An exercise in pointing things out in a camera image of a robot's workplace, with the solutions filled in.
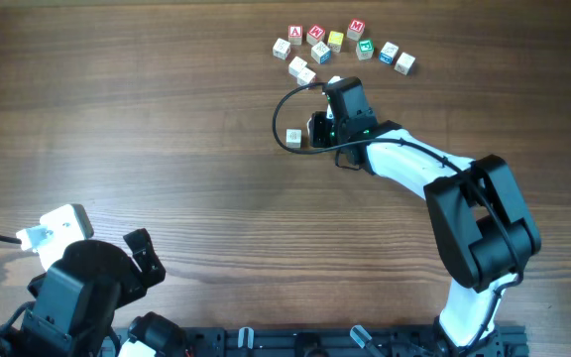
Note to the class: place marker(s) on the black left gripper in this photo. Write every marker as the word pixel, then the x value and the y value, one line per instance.
pixel 152 272

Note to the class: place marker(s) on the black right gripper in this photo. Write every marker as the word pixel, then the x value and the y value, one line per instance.
pixel 316 126

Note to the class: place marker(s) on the plain engraved wooden block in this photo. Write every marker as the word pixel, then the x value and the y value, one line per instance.
pixel 293 138

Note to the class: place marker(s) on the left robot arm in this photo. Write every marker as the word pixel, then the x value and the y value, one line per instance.
pixel 75 301

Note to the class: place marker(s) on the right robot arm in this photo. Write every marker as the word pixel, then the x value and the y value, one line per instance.
pixel 483 229

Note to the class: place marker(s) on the plain wooden block green side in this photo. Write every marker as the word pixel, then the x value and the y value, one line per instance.
pixel 305 77

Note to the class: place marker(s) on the blue H wooden block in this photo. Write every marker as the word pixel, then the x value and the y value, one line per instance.
pixel 321 53

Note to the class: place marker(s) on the plain wooden block red side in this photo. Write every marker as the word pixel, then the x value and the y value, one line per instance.
pixel 281 49

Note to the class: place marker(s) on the yellow wooden block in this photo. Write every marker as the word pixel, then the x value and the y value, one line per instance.
pixel 335 41

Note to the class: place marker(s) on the green top wooden block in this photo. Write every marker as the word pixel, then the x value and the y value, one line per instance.
pixel 365 49

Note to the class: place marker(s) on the red W wooden block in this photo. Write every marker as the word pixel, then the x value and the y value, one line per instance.
pixel 315 34

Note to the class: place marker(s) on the red A block far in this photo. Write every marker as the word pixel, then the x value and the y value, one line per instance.
pixel 295 34

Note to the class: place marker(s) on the blue P wooden block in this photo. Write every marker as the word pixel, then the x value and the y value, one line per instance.
pixel 388 53

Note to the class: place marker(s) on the red M wooden block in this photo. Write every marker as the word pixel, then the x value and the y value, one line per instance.
pixel 355 29

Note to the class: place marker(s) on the blue L wooden block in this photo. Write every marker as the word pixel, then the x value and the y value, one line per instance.
pixel 404 63

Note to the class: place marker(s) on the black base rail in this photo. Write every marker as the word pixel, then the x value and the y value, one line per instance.
pixel 405 340

